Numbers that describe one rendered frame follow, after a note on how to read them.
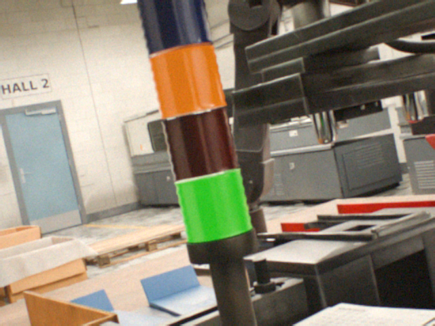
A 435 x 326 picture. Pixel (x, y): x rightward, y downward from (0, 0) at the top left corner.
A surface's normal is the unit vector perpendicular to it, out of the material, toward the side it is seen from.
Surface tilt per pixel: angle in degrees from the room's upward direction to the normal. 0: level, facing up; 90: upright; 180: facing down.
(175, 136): 76
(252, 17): 90
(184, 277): 60
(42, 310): 90
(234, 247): 90
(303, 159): 90
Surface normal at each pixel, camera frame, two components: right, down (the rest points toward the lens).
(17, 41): 0.51, -0.06
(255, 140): -0.25, -0.07
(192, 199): -0.51, -0.10
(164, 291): 0.28, -0.53
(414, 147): -0.84, 0.21
